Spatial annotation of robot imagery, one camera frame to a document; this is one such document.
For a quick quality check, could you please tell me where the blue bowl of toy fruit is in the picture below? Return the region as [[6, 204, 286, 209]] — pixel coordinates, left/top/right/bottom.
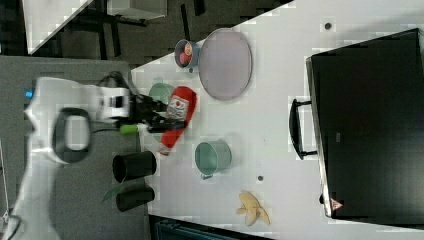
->
[[174, 39, 200, 72]]

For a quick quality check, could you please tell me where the orange toy fruit slice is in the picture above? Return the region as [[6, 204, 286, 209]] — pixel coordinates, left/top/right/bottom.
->
[[184, 43, 192, 56]]

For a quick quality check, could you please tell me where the red ketchup bottle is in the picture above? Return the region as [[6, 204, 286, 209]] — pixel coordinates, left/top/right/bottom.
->
[[159, 86, 197, 156]]

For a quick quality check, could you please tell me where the green slotted spatula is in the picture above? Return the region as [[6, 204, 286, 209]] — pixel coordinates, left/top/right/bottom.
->
[[102, 182, 128, 202]]

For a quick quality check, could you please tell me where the yellow toy banana peel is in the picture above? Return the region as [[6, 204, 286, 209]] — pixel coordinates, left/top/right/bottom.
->
[[236, 191, 271, 226]]

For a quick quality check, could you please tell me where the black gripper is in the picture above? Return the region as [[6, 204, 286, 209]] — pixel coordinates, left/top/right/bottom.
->
[[128, 95, 186, 132]]

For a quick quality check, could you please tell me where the black toaster oven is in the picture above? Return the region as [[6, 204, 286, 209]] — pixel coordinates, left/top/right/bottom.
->
[[306, 28, 424, 229]]

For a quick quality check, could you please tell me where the small black cylinder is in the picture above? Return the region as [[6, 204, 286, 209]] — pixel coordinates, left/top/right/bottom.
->
[[116, 186, 155, 212]]

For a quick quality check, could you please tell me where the red toy strawberry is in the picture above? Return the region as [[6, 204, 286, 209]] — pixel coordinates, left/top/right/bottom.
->
[[179, 52, 192, 67]]

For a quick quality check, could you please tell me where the lilac round plate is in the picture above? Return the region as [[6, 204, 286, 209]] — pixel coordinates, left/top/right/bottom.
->
[[198, 28, 252, 101]]

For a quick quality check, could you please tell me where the green perforated colander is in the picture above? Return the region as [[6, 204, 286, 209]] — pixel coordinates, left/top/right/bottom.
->
[[149, 83, 174, 104]]

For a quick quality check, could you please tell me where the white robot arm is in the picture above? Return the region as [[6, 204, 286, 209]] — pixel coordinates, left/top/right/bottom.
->
[[2, 77, 186, 240]]

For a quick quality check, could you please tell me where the green mug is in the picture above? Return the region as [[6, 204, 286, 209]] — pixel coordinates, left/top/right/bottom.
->
[[194, 140, 232, 180]]

